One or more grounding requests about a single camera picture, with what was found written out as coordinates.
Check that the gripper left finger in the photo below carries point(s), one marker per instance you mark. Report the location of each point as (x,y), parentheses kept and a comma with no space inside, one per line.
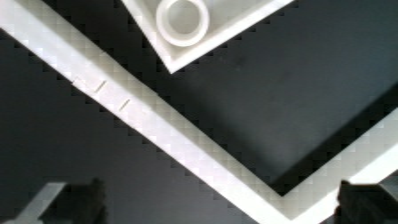
(66,204)

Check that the white square table top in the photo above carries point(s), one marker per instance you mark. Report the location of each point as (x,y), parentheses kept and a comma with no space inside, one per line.
(189,25)

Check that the white U-shaped fence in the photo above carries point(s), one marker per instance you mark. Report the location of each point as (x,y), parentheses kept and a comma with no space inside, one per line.
(361,165)

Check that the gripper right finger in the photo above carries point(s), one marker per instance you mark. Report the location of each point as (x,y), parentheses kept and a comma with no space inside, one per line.
(367,205)

